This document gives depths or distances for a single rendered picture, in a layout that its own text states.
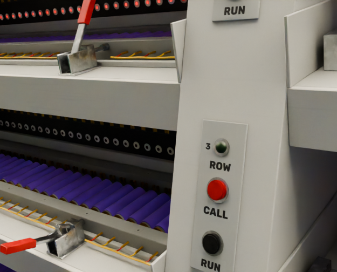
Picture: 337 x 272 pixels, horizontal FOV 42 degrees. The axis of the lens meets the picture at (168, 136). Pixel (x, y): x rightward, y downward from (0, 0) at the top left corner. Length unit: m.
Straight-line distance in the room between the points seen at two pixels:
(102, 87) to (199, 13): 0.13
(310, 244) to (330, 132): 0.13
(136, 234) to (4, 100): 0.25
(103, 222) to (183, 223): 0.15
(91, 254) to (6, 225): 0.15
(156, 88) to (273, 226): 0.15
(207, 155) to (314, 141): 0.08
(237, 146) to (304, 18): 0.11
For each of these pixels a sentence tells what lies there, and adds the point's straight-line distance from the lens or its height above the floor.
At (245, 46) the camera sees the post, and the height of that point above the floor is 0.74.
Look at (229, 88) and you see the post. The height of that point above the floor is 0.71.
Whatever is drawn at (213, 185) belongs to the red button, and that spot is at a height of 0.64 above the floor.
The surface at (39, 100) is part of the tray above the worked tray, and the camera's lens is 0.53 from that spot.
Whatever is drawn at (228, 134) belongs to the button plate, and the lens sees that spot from 0.34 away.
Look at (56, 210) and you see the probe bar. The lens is 0.57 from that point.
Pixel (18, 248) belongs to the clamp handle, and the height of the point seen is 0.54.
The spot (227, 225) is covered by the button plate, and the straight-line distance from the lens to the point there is 0.35.
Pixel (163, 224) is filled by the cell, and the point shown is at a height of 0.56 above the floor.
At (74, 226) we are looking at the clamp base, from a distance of 0.51.
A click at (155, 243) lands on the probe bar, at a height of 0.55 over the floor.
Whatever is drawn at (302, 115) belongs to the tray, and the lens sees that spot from 0.32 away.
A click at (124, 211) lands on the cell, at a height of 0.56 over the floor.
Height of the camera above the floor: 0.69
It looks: 4 degrees down
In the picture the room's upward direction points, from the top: 5 degrees clockwise
